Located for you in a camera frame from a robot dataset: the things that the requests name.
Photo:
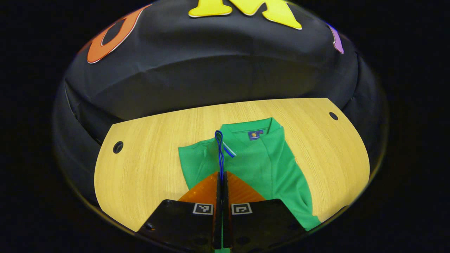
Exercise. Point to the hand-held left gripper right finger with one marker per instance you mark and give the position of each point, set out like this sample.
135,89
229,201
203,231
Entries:
263,225

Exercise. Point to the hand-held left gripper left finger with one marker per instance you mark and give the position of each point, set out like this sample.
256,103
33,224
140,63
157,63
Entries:
182,225

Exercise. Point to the green T-shirt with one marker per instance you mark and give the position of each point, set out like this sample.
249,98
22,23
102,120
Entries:
267,168

